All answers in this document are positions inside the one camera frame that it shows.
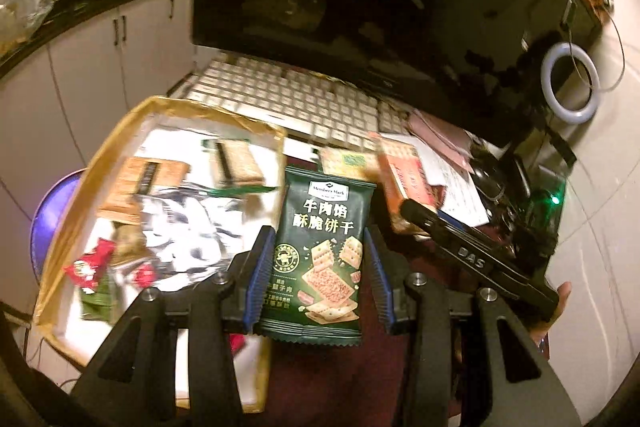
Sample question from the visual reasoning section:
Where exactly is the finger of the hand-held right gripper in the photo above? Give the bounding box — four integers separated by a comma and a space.
399, 198, 452, 241

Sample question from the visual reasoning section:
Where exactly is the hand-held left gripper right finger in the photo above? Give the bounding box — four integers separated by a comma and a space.
362, 226, 583, 427

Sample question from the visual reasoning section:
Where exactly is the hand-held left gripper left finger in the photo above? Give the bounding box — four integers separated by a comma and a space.
70, 224, 277, 427

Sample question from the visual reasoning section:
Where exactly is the red-orange cracker packet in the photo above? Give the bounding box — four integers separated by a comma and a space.
374, 133, 447, 239

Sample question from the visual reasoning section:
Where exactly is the silver foil packet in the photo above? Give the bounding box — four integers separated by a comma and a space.
147, 246, 243, 290
139, 193, 248, 254

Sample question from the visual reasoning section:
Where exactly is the dark green cracker packet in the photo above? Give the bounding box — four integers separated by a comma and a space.
256, 165, 379, 349

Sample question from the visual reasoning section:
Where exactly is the red and white snack packet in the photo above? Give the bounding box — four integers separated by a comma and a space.
131, 263, 157, 289

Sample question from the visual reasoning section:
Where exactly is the green-edged cracker packet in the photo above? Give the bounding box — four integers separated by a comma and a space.
201, 137, 282, 198

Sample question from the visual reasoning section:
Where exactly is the orange cracker packet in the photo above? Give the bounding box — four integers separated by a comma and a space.
96, 156, 192, 226

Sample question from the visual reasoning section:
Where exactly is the small green foil packet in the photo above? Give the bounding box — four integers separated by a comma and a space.
79, 269, 119, 324

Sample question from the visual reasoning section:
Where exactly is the cardboard box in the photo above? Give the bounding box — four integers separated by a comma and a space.
31, 95, 289, 414

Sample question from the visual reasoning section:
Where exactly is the person's right hand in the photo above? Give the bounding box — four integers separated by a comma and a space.
529, 281, 573, 348

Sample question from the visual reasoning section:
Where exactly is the white paper sheet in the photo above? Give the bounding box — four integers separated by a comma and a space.
414, 141, 492, 229

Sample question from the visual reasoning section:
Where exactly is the black device with green light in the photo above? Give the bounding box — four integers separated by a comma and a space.
517, 174, 568, 258

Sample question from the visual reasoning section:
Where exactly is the black computer mouse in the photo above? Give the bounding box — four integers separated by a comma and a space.
469, 146, 507, 204

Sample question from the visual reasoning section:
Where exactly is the pink packet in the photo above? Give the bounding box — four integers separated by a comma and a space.
406, 108, 482, 174

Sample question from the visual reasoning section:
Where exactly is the beige cracker packet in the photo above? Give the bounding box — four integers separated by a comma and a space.
316, 146, 382, 184

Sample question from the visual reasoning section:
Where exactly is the white keyboard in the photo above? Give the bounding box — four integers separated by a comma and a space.
166, 51, 412, 148

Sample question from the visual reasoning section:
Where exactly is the blue round stool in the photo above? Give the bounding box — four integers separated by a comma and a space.
28, 166, 92, 289

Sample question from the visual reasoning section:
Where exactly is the white cabinet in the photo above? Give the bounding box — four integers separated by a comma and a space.
0, 0, 201, 323

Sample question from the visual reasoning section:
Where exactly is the black kitchen counter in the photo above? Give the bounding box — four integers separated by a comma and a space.
0, 0, 196, 80

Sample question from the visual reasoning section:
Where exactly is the clear plastic bag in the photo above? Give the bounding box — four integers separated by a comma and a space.
0, 0, 54, 50

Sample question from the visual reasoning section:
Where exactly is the white ring light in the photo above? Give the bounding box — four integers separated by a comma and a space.
541, 42, 602, 126

